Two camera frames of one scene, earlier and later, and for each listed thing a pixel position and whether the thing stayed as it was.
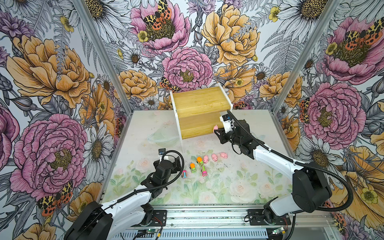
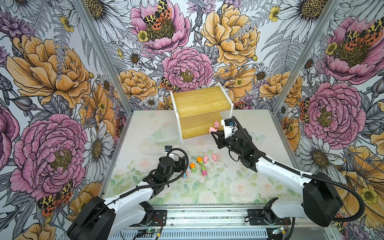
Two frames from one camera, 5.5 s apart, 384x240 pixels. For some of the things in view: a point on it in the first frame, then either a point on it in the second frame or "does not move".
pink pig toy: x=214 y=157 does not move
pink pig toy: x=205 y=159 does not move
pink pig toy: x=224 y=155 -> x=212 y=129
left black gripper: x=175 y=169 does not move
